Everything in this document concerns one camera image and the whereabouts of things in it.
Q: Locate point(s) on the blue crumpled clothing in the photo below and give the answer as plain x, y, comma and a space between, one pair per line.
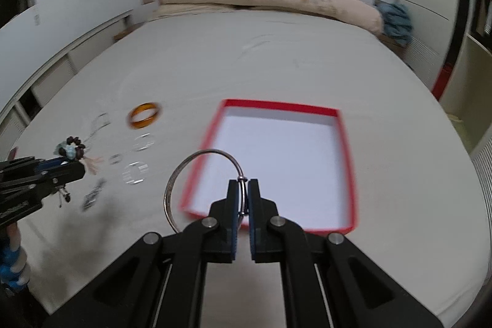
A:
397, 24

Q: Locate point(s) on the twisted silver bangle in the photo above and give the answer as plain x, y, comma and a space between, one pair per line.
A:
143, 142

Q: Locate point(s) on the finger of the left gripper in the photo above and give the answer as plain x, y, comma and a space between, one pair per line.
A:
60, 170

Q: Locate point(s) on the cream pillow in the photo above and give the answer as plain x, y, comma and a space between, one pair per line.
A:
179, 9

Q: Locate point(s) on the white low cabinet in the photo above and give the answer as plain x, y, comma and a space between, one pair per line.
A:
49, 79

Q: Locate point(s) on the amber orange bangle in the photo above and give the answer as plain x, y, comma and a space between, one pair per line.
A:
144, 115

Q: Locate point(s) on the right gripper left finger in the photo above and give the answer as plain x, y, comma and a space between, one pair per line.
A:
222, 240

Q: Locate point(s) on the red jewelry box tray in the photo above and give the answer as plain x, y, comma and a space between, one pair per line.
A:
300, 155

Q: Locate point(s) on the wooden nightstand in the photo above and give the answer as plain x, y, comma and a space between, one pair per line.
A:
119, 36

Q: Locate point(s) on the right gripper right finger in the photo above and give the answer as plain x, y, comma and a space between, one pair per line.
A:
264, 246

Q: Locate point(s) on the white bed sheet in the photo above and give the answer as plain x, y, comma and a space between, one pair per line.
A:
421, 212

